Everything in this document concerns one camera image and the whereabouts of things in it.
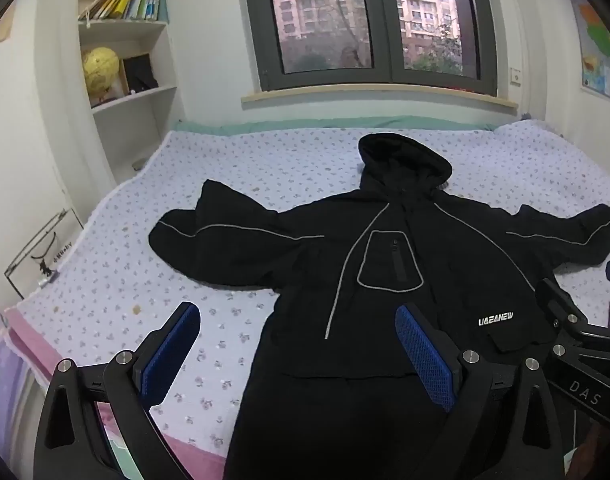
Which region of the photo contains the black hooded jacket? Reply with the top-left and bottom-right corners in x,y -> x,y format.
148,133 -> 610,479

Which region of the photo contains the green bed sheet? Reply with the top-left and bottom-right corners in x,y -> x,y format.
171,116 -> 498,136

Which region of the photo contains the dark framed window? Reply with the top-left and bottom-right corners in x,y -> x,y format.
246,0 -> 498,96

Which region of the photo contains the black picture frame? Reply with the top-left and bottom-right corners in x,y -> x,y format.
122,54 -> 158,93

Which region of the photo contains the white wall socket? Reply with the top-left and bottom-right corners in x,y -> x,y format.
510,67 -> 522,86

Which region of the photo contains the floral white bed quilt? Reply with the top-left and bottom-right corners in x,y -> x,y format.
6,120 -> 610,479

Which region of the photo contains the wall map poster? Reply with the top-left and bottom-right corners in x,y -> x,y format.
570,0 -> 610,99

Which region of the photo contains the wooden window sill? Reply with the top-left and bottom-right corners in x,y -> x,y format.
241,82 -> 520,112

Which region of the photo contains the white bookshelf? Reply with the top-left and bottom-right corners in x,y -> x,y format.
78,0 -> 186,183

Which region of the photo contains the yellow globe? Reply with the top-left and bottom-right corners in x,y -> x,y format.
82,47 -> 120,96

